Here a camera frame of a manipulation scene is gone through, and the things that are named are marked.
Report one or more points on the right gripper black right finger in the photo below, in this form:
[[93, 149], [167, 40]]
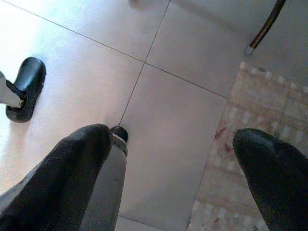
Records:
[[276, 180]]

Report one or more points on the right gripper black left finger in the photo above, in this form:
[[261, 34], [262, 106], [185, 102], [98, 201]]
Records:
[[60, 173]]

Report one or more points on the beige patterned floor rug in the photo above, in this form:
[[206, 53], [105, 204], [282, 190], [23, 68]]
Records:
[[252, 144]]

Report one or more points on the silver robot right leg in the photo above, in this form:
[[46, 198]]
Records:
[[110, 192]]

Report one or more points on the silver robot leg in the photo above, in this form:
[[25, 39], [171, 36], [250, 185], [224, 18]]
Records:
[[7, 91], [110, 192]]

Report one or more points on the black robot right foot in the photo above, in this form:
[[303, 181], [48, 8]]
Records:
[[120, 132]]

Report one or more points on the silver robot left leg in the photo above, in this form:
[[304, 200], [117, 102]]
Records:
[[7, 91]]

